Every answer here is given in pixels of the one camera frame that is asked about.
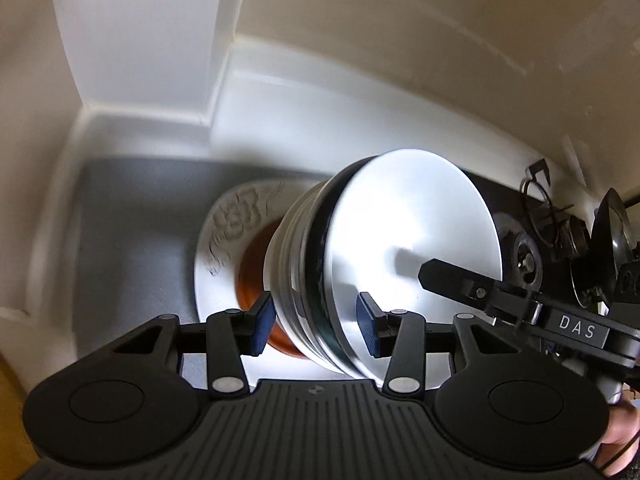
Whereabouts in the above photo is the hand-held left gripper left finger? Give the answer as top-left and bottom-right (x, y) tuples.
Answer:
(107, 293), (277, 402)

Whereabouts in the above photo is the black gas stove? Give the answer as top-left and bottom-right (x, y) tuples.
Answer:
(467, 159), (640, 351)

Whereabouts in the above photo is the black pot support grate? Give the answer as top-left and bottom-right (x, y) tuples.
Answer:
(521, 159), (577, 241)

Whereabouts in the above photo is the white deep plate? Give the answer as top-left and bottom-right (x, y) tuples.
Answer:
(322, 149), (503, 382)

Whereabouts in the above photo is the white floral triangular plate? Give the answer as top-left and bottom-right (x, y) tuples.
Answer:
(194, 179), (351, 392)

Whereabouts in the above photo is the person's right hand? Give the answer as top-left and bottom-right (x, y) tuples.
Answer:
(602, 401), (640, 462)

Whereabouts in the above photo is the grey woven placemat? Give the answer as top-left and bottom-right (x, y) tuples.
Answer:
(72, 156), (321, 392)

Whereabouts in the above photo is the brown round plate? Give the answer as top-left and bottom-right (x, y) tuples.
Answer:
(235, 224), (312, 362)

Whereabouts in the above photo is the round metal stove burner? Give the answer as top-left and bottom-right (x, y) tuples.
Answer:
(509, 231), (544, 290)

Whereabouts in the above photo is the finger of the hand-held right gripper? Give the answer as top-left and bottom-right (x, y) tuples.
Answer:
(417, 258), (545, 331)

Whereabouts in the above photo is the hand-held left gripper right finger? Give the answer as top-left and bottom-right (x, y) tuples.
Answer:
(356, 292), (502, 397)

